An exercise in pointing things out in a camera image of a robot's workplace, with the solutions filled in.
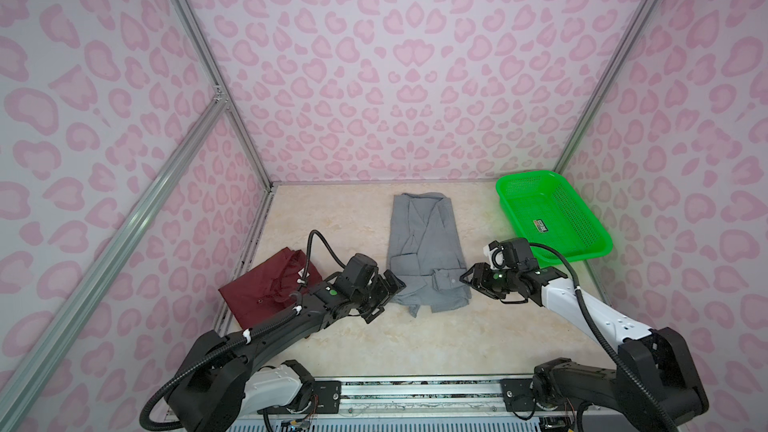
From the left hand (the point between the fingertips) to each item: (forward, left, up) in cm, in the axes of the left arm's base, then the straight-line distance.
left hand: (402, 291), depth 80 cm
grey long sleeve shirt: (+17, -8, -9) cm, 21 cm away
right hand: (+4, -18, -1) cm, 18 cm away
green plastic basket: (+36, -53, -10) cm, 65 cm away
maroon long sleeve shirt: (+5, +41, -8) cm, 42 cm away
